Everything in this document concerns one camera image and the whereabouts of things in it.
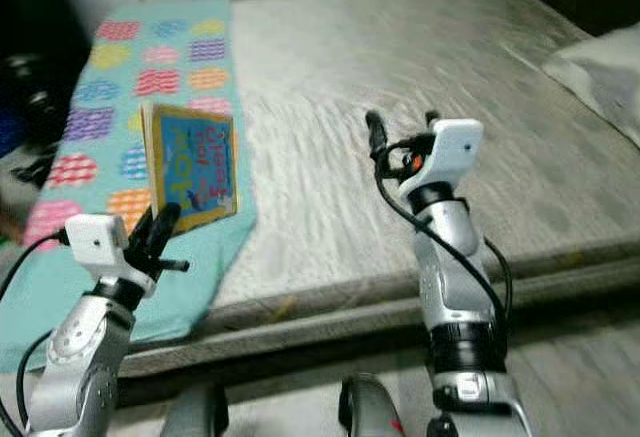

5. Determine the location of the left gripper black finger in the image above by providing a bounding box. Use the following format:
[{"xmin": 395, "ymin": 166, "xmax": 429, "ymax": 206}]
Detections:
[
  {"xmin": 148, "ymin": 202, "xmax": 183, "ymax": 263},
  {"xmin": 124, "ymin": 207, "xmax": 151, "ymax": 258}
]

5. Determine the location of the colourful children's book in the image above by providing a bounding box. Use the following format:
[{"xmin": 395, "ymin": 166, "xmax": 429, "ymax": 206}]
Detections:
[{"xmin": 141, "ymin": 101, "xmax": 240, "ymax": 235}]

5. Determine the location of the grey quilted mattress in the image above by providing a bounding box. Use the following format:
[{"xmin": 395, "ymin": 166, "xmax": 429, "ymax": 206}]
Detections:
[{"xmin": 120, "ymin": 0, "xmax": 640, "ymax": 320}]

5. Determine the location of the teal blanket with colourful shapes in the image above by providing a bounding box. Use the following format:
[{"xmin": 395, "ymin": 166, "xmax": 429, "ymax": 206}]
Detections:
[{"xmin": 0, "ymin": 2, "xmax": 258, "ymax": 376}]

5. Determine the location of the blue item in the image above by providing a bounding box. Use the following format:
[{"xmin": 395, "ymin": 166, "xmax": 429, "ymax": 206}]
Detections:
[{"xmin": 0, "ymin": 107, "xmax": 26, "ymax": 158}]

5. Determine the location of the white pillow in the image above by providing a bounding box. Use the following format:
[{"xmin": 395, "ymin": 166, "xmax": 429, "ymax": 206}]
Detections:
[{"xmin": 540, "ymin": 23, "xmax": 640, "ymax": 126}]

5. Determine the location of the grey robot right leg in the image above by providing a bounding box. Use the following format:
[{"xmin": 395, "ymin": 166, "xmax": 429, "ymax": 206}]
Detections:
[{"xmin": 337, "ymin": 374, "xmax": 408, "ymax": 437}]

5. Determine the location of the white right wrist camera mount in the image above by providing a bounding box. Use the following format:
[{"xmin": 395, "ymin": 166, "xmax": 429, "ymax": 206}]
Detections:
[{"xmin": 420, "ymin": 118, "xmax": 485, "ymax": 195}]

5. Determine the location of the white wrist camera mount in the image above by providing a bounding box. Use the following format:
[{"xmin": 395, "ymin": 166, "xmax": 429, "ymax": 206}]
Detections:
[
  {"xmin": 420, "ymin": 118, "xmax": 485, "ymax": 195},
  {"xmin": 65, "ymin": 213, "xmax": 133, "ymax": 285}
]

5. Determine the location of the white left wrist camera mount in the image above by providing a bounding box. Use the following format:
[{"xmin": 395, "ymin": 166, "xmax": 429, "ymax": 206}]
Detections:
[{"xmin": 65, "ymin": 213, "xmax": 133, "ymax": 285}]

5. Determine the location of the dark bed frame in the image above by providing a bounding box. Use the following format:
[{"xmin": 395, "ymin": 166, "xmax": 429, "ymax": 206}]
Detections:
[{"xmin": 105, "ymin": 247, "xmax": 640, "ymax": 398}]

